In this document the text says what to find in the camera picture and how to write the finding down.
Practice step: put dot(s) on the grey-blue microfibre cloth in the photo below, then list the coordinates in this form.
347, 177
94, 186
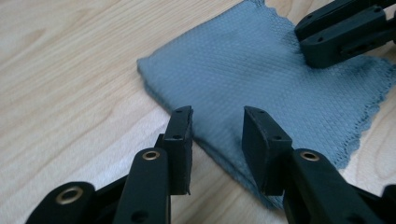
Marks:
249, 68

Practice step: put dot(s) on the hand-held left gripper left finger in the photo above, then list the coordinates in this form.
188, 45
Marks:
179, 161

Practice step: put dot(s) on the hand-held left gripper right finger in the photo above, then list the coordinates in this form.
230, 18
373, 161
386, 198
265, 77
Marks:
267, 155

